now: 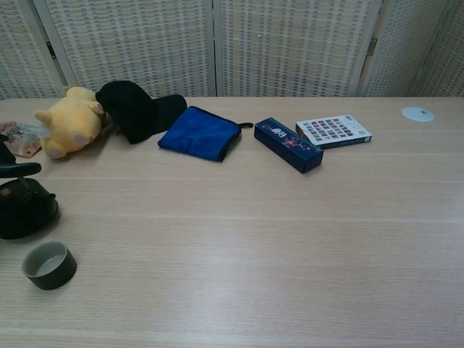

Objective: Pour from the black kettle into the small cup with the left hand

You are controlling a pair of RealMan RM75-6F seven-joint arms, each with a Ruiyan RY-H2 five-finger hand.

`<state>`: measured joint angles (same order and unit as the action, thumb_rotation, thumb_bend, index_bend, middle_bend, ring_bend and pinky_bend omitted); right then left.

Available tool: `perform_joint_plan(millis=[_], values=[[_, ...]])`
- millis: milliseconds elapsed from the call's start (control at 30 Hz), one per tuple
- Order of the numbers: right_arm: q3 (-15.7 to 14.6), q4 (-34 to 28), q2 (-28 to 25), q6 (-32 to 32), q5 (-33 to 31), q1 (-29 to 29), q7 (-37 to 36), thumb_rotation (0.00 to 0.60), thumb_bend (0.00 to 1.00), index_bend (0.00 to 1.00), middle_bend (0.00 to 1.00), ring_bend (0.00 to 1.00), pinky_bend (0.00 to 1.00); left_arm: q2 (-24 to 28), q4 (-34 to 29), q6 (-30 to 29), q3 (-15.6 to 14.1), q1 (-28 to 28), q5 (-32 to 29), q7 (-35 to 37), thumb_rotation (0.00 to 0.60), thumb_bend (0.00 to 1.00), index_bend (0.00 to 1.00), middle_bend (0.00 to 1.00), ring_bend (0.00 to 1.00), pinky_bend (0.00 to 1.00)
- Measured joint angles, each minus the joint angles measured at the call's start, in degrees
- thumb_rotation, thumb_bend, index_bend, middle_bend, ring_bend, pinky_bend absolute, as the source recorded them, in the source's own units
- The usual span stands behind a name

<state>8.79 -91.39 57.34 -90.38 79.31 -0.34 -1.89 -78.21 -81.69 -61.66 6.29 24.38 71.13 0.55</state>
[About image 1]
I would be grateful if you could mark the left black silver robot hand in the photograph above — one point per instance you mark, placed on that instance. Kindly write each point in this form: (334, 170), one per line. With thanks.
(18, 169)

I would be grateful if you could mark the black teapot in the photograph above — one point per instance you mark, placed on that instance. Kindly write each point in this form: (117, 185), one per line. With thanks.
(29, 217)

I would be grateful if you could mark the small grey cup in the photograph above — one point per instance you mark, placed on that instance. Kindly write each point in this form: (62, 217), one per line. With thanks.
(54, 275)

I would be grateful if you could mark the clear snack packet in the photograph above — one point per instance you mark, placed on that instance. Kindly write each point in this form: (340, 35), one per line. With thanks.
(25, 145)

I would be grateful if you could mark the yellow plush toy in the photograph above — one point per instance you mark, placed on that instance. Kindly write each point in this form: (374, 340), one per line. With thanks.
(72, 119)

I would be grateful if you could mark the black heart-shaped cushion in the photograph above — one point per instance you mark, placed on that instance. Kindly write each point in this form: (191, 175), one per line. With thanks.
(134, 112)

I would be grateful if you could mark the woven folding screen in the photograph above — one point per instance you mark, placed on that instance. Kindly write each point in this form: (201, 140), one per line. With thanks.
(145, 47)

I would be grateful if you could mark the blue folded towel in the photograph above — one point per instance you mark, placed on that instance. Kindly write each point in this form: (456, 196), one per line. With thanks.
(195, 134)

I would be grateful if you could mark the dark blue long box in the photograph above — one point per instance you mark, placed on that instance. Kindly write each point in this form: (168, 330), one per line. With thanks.
(286, 145)

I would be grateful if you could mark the white box with picture grid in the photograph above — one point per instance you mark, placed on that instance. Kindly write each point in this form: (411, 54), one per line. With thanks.
(333, 130)

